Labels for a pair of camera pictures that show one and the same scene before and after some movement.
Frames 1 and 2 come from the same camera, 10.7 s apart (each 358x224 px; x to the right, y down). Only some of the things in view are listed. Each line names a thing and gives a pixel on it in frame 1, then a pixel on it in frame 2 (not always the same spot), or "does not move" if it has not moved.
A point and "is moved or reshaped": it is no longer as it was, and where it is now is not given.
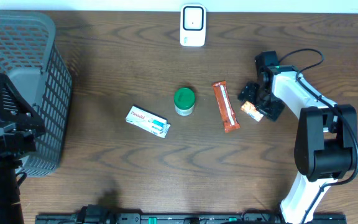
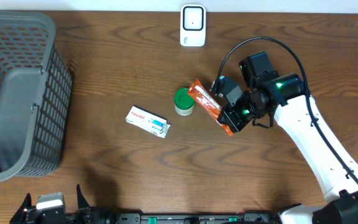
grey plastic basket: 21,45 does not move
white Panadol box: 148,121 does not move
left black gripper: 11,146 → 18,209
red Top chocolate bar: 227,111 is moved or reshaped
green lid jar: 184,99 does not move
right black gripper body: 264,95 → 247,109
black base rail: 100,214 does not move
